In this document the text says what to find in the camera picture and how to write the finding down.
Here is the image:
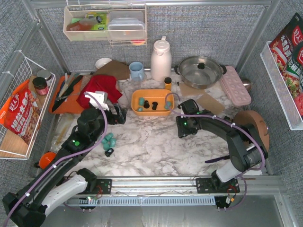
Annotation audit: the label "red seasoning packet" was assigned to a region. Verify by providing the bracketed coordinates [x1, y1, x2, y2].
[269, 12, 303, 71]

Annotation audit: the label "white small bowl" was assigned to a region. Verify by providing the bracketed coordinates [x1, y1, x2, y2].
[95, 57, 112, 69]

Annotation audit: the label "orange snack bag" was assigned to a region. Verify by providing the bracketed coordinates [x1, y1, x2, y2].
[0, 80, 40, 144]

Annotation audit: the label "white wire basket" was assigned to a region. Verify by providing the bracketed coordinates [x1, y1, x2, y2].
[260, 41, 303, 131]
[0, 50, 56, 160]

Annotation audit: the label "purple handled utensil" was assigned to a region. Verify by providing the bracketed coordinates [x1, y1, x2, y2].
[205, 155, 230, 164]

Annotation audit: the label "green seasoning packet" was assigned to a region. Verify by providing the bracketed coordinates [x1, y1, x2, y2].
[283, 42, 303, 118]

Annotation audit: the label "yellow spice bottle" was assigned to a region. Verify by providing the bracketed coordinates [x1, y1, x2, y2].
[164, 77, 172, 91]

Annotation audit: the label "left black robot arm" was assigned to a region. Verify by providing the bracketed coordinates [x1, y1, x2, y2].
[2, 106, 117, 227]

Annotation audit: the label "black coffee capsule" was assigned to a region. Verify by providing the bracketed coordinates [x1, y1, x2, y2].
[105, 148, 114, 157]
[143, 100, 150, 109]
[152, 102, 158, 110]

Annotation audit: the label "light blue mug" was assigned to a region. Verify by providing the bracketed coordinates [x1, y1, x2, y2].
[129, 61, 145, 81]

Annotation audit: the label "right white wire basket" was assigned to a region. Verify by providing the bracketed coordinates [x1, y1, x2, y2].
[260, 41, 303, 131]

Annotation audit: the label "orange plastic storage basket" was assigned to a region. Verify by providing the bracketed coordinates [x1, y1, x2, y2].
[131, 89, 174, 116]

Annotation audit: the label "brown cardboard sheet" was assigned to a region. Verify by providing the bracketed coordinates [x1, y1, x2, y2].
[196, 93, 225, 115]

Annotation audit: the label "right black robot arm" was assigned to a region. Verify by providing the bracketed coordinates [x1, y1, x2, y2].
[176, 99, 268, 192]

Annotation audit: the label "black handled knife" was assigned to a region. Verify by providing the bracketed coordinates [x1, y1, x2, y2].
[55, 75, 83, 101]

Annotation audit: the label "red lid jar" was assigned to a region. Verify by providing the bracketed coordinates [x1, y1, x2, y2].
[32, 77, 49, 96]

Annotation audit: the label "pink egg tray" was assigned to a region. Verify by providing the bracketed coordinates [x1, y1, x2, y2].
[219, 65, 251, 106]

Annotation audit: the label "clear lidded food containers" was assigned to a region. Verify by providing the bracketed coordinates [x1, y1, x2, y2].
[107, 10, 145, 40]

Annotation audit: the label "white thermos jug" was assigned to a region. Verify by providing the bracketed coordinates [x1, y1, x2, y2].
[151, 36, 172, 82]

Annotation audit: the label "white wall storage basket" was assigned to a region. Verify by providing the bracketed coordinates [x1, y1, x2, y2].
[63, 3, 147, 45]

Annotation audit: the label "small brown cardboard piece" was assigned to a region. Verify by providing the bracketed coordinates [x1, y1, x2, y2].
[179, 83, 205, 96]

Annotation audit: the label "left white wire basket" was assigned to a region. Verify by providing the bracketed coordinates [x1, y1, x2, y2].
[0, 50, 56, 160]

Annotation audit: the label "steel pot with glass lid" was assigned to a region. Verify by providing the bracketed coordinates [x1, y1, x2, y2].
[174, 56, 227, 89]

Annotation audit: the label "red cloth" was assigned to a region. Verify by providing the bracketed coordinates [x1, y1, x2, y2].
[77, 74, 122, 109]

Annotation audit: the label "orange round object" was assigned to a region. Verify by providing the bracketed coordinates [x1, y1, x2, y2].
[38, 152, 56, 169]

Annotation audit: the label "silver lid jar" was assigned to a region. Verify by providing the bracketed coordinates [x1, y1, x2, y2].
[37, 70, 52, 83]

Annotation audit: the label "brown folded cloth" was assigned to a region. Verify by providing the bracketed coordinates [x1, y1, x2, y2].
[93, 60, 130, 80]

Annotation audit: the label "round wooden board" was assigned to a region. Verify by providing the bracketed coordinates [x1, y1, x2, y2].
[233, 110, 270, 151]

